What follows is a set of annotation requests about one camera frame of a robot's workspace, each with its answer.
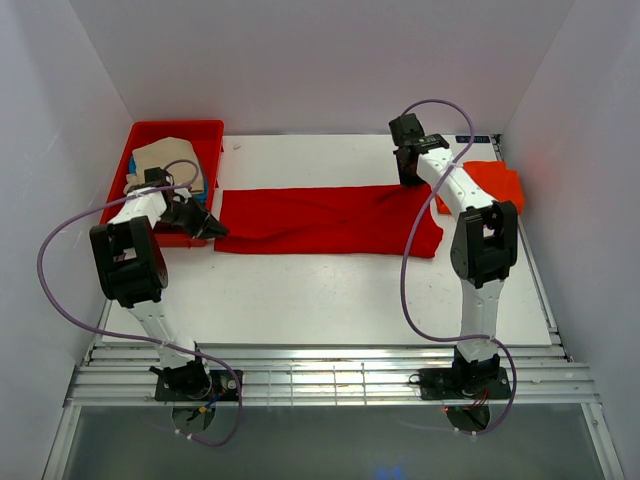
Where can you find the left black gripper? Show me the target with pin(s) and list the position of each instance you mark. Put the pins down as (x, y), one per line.
(204, 225)

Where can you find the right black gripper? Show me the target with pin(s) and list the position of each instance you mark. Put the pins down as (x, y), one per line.
(406, 180)

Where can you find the red t shirt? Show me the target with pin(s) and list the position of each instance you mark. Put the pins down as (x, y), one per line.
(322, 220)

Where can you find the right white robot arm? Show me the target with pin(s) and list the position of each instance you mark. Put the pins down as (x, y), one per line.
(482, 253)

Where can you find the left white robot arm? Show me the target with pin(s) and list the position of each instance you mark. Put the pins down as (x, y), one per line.
(132, 271)

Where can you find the blue folded t shirt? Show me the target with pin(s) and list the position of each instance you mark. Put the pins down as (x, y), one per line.
(202, 192)

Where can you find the blue table label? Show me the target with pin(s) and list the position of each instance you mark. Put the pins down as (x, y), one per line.
(476, 139)

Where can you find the beige folded t shirt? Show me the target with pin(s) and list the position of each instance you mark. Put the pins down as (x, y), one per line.
(167, 153)

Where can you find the folded orange t shirt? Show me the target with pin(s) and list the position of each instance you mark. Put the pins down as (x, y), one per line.
(495, 182)

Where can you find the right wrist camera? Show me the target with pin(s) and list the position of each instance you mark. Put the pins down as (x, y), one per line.
(406, 129)

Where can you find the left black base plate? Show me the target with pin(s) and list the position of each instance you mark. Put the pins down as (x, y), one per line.
(219, 384)

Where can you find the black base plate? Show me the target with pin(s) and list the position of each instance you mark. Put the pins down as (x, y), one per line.
(219, 384)
(443, 384)

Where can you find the aluminium rail frame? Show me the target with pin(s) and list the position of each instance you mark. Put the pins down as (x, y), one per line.
(328, 330)

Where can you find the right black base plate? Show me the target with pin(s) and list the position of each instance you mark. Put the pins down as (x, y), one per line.
(443, 384)

